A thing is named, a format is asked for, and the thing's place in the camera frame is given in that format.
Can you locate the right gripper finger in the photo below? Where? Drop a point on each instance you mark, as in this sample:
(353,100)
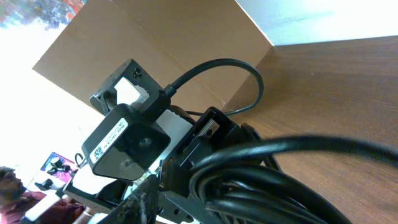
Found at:
(141,207)

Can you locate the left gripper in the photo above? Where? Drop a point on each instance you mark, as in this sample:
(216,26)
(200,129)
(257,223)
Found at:
(207,135)

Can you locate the seated person red shirt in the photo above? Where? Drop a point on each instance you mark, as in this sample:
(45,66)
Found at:
(16,201)

